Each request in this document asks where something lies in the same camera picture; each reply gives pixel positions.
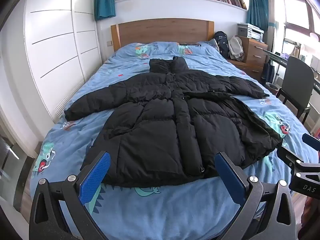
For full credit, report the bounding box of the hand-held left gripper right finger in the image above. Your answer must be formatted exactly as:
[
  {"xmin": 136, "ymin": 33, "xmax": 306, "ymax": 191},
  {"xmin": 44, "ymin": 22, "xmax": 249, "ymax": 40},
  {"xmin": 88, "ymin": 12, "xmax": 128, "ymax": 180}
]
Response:
[{"xmin": 214, "ymin": 151, "xmax": 298, "ymax": 240}]

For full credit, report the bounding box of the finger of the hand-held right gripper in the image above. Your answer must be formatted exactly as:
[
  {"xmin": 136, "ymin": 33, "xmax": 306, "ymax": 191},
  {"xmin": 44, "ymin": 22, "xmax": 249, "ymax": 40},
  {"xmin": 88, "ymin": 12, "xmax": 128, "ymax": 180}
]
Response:
[
  {"xmin": 276, "ymin": 145, "xmax": 303, "ymax": 170},
  {"xmin": 302, "ymin": 133, "xmax": 320, "ymax": 153}
]

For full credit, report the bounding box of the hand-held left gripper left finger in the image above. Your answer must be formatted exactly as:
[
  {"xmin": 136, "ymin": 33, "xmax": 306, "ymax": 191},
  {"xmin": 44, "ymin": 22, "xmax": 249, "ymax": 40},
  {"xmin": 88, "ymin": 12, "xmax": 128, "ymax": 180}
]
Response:
[{"xmin": 29, "ymin": 151, "xmax": 112, "ymax": 240}]

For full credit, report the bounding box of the black puffer jacket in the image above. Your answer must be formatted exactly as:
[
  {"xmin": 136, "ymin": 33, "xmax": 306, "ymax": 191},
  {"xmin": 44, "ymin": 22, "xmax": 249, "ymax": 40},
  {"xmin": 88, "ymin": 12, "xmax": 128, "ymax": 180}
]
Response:
[{"xmin": 64, "ymin": 56, "xmax": 288, "ymax": 188}]

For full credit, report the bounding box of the grey clothes pile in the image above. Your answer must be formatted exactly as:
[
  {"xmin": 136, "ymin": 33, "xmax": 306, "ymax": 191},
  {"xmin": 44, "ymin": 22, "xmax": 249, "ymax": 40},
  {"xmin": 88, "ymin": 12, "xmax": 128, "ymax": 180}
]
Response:
[{"xmin": 229, "ymin": 35, "xmax": 244, "ymax": 62}]

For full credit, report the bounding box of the dark chair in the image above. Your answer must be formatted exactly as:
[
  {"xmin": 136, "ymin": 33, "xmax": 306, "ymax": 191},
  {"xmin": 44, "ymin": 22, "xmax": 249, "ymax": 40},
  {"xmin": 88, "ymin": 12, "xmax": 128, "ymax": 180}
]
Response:
[{"xmin": 276, "ymin": 56, "xmax": 315, "ymax": 118}]

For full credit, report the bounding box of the bed with blue printed duvet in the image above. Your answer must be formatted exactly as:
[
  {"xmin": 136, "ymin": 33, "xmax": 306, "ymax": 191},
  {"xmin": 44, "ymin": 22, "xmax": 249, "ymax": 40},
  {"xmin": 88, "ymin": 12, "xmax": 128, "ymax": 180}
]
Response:
[{"xmin": 29, "ymin": 41, "xmax": 320, "ymax": 240}]

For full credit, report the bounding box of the waste bin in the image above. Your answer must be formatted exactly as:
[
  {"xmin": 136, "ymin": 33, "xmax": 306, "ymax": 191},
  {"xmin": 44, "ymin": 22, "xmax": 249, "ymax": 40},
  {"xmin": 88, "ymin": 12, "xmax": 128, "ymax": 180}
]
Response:
[{"xmin": 265, "ymin": 82, "xmax": 279, "ymax": 95}]

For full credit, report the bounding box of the dark blue bag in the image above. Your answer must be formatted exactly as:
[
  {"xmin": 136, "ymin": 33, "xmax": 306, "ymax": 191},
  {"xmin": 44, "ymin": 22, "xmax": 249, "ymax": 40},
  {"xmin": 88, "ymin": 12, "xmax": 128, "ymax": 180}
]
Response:
[{"xmin": 262, "ymin": 64, "xmax": 275, "ymax": 83}]

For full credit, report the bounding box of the glass desk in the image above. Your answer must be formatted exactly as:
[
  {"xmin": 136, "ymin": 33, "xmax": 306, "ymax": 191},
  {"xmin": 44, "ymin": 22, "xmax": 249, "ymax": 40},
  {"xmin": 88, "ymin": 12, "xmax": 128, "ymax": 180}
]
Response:
[{"xmin": 262, "ymin": 49, "xmax": 320, "ymax": 95}]

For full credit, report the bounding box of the wooden nightstand with drawers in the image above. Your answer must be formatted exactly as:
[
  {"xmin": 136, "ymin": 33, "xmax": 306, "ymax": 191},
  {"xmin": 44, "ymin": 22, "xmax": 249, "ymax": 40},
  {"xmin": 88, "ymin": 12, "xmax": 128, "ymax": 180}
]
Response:
[{"xmin": 226, "ymin": 36, "xmax": 268, "ymax": 80}]

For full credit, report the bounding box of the window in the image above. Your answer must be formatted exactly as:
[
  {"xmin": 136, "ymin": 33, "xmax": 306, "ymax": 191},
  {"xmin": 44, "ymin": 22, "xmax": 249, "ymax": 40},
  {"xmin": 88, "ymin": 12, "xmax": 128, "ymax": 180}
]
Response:
[{"xmin": 275, "ymin": 0, "xmax": 320, "ymax": 55}]

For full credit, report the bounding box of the white printer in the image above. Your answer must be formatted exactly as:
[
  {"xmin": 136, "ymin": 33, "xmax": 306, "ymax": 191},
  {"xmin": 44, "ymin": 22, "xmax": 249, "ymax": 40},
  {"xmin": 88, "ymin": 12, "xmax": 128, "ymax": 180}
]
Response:
[{"xmin": 237, "ymin": 23, "xmax": 265, "ymax": 42}]

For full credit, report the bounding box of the black backpack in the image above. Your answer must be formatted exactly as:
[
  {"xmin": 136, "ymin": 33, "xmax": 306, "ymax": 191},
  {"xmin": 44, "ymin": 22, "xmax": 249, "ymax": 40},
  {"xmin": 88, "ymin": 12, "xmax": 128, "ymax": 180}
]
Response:
[{"xmin": 214, "ymin": 31, "xmax": 230, "ymax": 58}]

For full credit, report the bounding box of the white wardrobe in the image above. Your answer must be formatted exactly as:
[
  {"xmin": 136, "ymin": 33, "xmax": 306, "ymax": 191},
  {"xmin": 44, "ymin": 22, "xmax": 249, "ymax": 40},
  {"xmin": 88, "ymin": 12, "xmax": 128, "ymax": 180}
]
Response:
[{"xmin": 0, "ymin": 0, "xmax": 103, "ymax": 153}]

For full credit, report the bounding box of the teal curtain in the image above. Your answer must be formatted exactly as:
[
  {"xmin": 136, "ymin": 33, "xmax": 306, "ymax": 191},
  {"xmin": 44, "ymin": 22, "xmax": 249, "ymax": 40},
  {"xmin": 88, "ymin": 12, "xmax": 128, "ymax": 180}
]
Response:
[
  {"xmin": 94, "ymin": 0, "xmax": 116, "ymax": 20},
  {"xmin": 246, "ymin": 0, "xmax": 275, "ymax": 43}
]

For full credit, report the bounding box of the wooden headboard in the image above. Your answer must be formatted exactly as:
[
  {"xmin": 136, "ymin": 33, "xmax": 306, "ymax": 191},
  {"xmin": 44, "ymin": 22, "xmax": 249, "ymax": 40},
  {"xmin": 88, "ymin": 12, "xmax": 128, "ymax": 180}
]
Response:
[{"xmin": 111, "ymin": 18, "xmax": 215, "ymax": 53}]

